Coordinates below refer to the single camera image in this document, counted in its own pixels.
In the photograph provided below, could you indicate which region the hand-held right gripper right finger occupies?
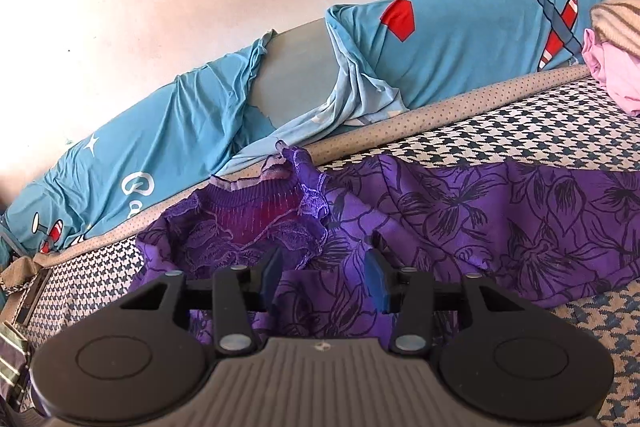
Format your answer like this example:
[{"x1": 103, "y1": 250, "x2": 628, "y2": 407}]
[{"x1": 364, "y1": 249, "x2": 507, "y2": 355}]

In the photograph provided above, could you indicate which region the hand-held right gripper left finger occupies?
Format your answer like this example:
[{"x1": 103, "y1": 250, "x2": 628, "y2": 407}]
[{"x1": 120, "y1": 247, "x2": 283, "y2": 355}]

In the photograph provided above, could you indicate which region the purple floral garment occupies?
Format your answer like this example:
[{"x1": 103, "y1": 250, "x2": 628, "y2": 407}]
[{"x1": 130, "y1": 144, "x2": 640, "y2": 349}]

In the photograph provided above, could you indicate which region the grey sofa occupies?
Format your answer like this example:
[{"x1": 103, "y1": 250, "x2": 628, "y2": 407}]
[{"x1": 247, "y1": 19, "x2": 342, "y2": 128}]

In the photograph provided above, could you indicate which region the black smartphone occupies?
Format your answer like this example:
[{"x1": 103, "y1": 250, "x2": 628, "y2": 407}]
[{"x1": 12, "y1": 268, "x2": 52, "y2": 324}]

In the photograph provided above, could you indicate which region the blue red patch backrest cover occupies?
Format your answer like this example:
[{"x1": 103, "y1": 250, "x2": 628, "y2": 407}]
[{"x1": 220, "y1": 0, "x2": 624, "y2": 172}]

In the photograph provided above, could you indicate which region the green brown striped folded garment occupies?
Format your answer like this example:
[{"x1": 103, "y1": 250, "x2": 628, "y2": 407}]
[{"x1": 0, "y1": 319, "x2": 34, "y2": 414}]

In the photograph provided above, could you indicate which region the pink cloth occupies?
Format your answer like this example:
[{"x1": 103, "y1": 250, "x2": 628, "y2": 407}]
[{"x1": 581, "y1": 29, "x2": 640, "y2": 118}]

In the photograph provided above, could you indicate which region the beige striped knit cloth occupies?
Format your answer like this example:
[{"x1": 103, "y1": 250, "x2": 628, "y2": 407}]
[{"x1": 590, "y1": 0, "x2": 640, "y2": 48}]

